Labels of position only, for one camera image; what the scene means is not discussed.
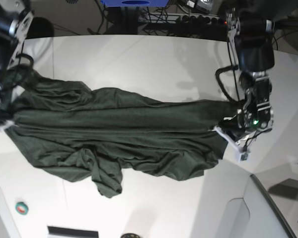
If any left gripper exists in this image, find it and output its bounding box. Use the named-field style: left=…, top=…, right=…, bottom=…
left=213, top=114, right=256, bottom=163

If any dark green t-shirt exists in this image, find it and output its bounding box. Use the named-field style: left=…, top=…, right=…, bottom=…
left=0, top=66, right=236, bottom=198

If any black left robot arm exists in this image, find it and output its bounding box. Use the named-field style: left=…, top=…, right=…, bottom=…
left=214, top=0, right=298, bottom=162

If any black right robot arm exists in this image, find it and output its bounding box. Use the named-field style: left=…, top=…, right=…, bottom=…
left=0, top=0, right=34, bottom=133

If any green red emergency button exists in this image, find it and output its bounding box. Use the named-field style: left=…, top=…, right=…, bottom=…
left=15, top=202, right=29, bottom=215

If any black round knob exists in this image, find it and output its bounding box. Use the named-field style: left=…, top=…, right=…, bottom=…
left=121, top=233, right=141, bottom=238

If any white power strip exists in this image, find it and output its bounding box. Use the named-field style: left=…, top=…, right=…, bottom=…
left=142, top=12, right=227, bottom=26

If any grey monitor frame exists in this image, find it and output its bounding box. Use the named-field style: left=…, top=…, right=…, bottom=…
left=250, top=174, right=297, bottom=238

